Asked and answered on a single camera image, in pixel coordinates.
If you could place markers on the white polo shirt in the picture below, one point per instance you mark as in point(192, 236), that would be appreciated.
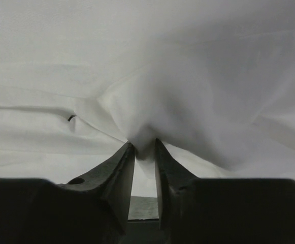
point(214, 80)

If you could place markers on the black base beam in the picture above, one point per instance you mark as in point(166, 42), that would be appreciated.
point(143, 232)

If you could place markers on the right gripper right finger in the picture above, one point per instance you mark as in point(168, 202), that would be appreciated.
point(177, 192)

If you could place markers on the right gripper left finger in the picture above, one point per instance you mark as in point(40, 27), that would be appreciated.
point(101, 196)

